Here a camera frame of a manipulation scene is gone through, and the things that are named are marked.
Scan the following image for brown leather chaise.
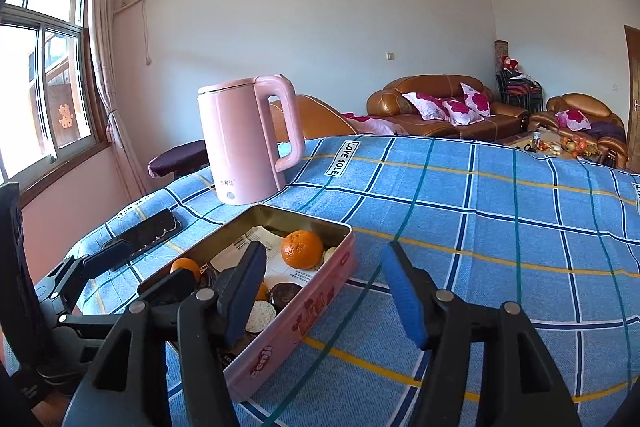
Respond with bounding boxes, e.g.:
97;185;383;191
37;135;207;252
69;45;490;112
269;95;358;142

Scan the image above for purple cushioned stool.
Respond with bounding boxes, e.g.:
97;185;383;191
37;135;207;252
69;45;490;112
148;139;210;180

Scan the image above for cluttered coffee table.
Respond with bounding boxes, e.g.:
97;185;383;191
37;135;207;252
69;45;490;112
500;131;616;168

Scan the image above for black flat device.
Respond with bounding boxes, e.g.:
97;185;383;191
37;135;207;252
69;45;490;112
102;208;182;254

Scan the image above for brown leather armchair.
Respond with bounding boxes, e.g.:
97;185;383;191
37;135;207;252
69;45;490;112
527;93;628;168

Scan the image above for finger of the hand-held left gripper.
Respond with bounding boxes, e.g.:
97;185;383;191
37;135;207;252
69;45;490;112
75;240;135;280
60;268;197;345

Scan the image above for pink electric kettle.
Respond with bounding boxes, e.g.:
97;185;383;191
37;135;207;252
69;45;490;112
196;74;307;206

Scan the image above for pink curtain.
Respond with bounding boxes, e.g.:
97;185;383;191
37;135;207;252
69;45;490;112
57;0;146;198

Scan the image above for large orange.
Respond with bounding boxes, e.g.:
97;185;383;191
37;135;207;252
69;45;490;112
281;229;325;270

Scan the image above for printed paper leaflet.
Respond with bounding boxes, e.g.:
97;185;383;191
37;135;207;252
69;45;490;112
209;227;321;293

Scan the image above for blue plaid tablecloth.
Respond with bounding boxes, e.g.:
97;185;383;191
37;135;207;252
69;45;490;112
65;134;640;427

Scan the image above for brown wooden door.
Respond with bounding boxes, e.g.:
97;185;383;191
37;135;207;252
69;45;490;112
622;24;640;168

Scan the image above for wooden framed window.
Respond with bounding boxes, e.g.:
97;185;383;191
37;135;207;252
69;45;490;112
0;0;108;188

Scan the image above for purple cloth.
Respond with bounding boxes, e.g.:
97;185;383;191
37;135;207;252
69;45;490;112
585;119;626;142

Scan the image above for chocolate donut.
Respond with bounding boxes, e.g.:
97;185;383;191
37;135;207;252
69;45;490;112
269;282;303;308

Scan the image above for air conditioner pipe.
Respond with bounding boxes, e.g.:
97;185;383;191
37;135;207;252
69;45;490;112
114;0;151;66

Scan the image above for brown leather sofa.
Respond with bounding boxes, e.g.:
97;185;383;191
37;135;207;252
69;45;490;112
366;75;531;138

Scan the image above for stack of dark chairs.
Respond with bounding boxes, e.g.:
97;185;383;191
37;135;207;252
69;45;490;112
495;69;543;112

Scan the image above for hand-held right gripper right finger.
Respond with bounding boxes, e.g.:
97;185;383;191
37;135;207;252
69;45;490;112
381;241;583;427

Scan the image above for white floral pillow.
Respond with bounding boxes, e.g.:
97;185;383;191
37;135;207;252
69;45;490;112
440;98;485;126
460;82;493;116
556;109;593;131
401;92;451;120

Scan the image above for tall rolled mat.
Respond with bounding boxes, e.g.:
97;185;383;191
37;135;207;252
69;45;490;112
494;40;510;78

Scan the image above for dark chocolate snack cake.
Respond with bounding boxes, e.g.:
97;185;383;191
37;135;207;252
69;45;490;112
197;263;221;290

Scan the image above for pink tin box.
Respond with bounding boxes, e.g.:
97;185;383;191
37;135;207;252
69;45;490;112
137;204;358;403

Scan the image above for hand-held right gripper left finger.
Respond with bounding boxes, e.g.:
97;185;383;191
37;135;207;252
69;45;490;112
62;241;268;427

